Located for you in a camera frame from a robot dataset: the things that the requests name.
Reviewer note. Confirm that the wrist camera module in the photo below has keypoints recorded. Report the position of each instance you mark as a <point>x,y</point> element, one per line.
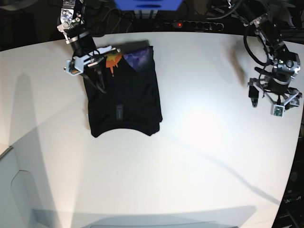
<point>74,67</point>
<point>278,110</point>

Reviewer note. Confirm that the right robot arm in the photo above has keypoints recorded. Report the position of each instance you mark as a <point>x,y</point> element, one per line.
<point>73,27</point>

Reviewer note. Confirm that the black box with white lettering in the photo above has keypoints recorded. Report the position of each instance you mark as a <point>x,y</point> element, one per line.
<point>291,210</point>

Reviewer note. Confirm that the blue plastic box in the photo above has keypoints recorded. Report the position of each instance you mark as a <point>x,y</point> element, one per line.
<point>166,5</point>

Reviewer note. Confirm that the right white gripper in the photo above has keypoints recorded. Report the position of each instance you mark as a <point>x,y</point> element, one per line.
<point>94,77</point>

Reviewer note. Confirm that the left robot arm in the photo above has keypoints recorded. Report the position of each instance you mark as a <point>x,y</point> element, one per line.
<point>281,65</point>

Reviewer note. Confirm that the black T-shirt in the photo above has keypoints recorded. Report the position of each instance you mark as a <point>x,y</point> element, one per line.
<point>132,99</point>

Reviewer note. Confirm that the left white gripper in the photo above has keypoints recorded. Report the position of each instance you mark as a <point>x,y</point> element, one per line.
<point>277,91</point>

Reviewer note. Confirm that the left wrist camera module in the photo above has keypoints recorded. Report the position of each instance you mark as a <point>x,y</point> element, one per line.
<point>278,110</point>

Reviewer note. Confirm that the black power strip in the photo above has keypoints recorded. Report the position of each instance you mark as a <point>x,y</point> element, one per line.
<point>189,26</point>

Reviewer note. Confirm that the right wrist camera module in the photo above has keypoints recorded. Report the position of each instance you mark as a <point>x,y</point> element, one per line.
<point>74,67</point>

